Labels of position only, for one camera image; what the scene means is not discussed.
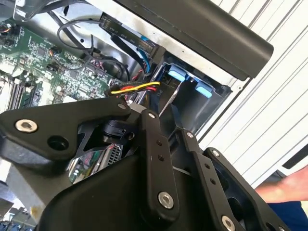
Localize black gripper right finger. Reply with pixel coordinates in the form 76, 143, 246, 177
170, 105, 293, 231

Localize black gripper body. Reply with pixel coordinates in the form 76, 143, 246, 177
36, 154, 212, 231

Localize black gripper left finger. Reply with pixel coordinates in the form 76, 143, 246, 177
0, 97, 181, 219

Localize yellow red black power wire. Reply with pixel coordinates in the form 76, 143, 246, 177
104, 80, 174, 114

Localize hard disk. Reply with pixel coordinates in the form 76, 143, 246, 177
166, 64, 214, 98

